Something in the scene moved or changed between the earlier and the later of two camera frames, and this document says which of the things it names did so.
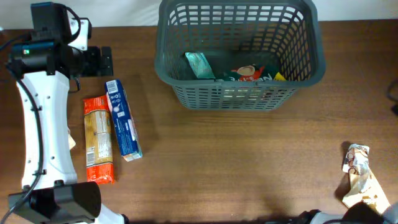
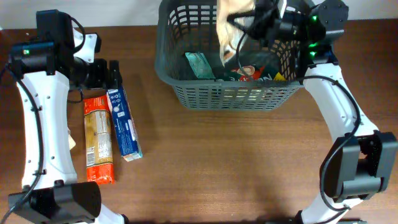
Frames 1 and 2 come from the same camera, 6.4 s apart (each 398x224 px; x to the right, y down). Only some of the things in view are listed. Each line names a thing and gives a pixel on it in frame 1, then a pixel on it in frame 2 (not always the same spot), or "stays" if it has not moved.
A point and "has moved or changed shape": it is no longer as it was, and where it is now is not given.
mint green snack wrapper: x=200 y=66 stays
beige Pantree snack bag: x=363 y=185 has moved or changed shape
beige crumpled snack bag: x=72 y=142 stays
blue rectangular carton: x=129 y=140 stays
